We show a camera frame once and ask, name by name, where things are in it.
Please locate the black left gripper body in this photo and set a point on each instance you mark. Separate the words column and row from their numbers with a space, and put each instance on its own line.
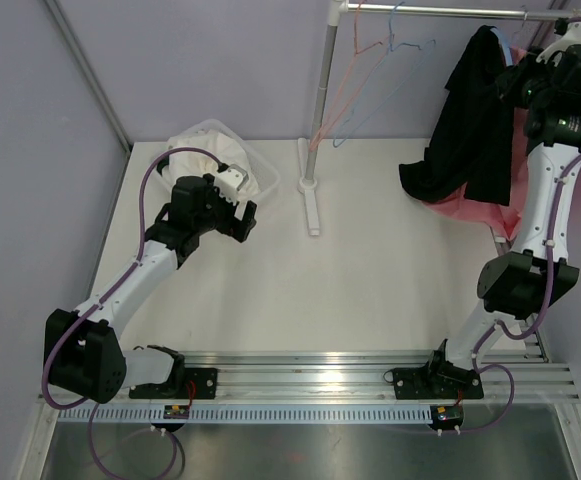
column 219, row 215

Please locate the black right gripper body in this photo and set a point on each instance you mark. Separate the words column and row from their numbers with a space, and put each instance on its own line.
column 529, row 83

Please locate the black t shirt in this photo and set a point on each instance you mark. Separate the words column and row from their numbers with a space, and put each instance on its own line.
column 471, row 145

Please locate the pink wire hanger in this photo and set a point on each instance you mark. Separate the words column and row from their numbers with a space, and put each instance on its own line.
column 331, row 114

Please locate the light blue hanger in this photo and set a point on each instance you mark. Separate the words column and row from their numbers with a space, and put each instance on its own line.
column 406, row 58

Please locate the pink t shirt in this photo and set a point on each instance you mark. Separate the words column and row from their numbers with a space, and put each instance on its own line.
column 505, row 220

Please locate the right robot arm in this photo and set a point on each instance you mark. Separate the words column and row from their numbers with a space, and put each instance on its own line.
column 516, row 289

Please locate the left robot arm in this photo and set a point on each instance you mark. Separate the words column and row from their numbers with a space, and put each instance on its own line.
column 82, row 353

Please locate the white plastic basket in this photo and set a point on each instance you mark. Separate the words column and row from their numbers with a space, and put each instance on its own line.
column 258, row 178

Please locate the metal clothes rack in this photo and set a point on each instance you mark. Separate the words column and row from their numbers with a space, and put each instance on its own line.
column 307, row 184

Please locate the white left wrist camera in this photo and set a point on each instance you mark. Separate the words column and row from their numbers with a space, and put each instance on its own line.
column 230, row 182

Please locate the aluminium corner frame post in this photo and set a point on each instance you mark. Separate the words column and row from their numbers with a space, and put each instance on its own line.
column 77, row 53

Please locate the white slotted cable duct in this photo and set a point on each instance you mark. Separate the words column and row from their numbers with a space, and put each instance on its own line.
column 251, row 414

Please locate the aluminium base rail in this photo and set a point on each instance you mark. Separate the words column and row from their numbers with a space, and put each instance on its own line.
column 362, row 377

